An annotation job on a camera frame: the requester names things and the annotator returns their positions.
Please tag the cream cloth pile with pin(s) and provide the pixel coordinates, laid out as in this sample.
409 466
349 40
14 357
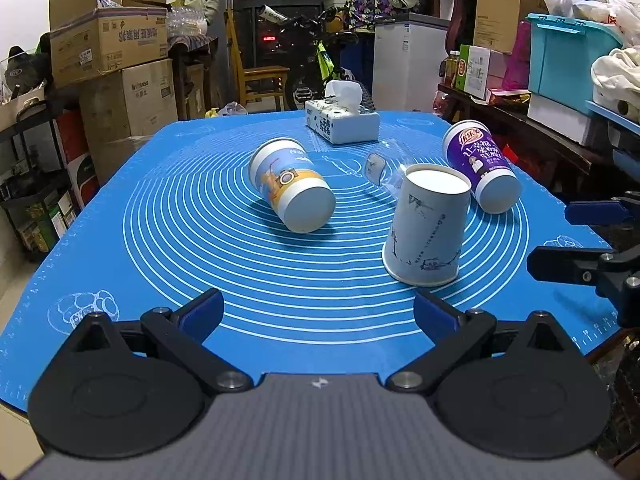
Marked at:
617 75

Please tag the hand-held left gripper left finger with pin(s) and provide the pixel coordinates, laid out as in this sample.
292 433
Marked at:
202 312

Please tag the pack of clear plastic bottles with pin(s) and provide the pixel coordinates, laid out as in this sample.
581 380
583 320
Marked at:
187 20

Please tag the white chest freezer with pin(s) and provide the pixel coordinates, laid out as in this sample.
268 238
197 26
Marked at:
405 60

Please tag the white flat box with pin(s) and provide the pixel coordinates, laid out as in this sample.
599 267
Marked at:
560 115

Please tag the purple floral bag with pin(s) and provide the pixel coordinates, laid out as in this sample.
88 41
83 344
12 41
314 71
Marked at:
367 2

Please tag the red and white box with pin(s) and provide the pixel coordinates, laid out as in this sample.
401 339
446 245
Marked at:
75 160

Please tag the black bicycle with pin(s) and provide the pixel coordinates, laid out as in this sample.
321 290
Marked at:
310 35

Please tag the drink bottle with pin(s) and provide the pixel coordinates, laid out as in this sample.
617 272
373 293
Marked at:
451 67

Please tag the clear plastic cup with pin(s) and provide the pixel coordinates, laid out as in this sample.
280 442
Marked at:
376 166

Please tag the blue silicone baking mat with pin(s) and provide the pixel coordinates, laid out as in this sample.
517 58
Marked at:
325 280

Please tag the black bag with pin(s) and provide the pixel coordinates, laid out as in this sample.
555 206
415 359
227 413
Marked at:
25 67

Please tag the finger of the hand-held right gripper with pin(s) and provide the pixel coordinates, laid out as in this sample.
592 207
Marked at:
565 264
595 211

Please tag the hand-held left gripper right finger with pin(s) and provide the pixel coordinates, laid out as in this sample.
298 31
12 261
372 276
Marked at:
434 315

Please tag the white tissue box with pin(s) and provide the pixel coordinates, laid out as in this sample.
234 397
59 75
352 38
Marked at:
345 125

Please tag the pink bag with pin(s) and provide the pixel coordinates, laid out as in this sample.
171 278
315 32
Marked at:
517 57

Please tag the green and white carton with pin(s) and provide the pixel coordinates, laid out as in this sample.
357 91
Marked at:
475 70

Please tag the purple and white paper cup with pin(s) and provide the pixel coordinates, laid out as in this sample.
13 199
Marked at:
480 160

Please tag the teal plastic storage bin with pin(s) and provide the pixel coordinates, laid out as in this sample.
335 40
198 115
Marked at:
560 60

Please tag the white and yellow paper cup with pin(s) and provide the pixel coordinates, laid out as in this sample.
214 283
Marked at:
285 175

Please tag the tall cardboard box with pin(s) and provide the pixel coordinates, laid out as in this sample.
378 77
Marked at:
502 5

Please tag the large plain cardboard box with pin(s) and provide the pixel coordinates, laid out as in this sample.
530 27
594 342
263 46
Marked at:
130 105

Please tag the black metal rack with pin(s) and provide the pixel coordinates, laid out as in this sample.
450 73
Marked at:
30 170

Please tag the dark wooden side table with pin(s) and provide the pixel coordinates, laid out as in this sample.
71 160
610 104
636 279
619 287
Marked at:
535 135

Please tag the open taped cardboard box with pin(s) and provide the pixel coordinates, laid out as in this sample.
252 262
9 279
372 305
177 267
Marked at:
100 35

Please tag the wooden chair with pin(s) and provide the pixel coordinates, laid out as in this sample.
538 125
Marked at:
260 77

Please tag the white paper cup blue sketch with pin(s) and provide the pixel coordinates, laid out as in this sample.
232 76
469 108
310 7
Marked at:
425 230

